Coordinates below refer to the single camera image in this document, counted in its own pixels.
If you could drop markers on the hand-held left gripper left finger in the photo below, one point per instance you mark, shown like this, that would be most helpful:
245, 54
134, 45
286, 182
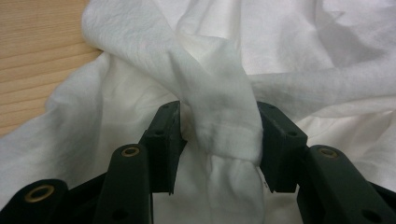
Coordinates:
163, 149

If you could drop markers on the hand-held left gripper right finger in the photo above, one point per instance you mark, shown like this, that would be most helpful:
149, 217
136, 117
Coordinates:
281, 149

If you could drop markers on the white garment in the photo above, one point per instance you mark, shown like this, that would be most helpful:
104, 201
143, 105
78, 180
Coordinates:
218, 77

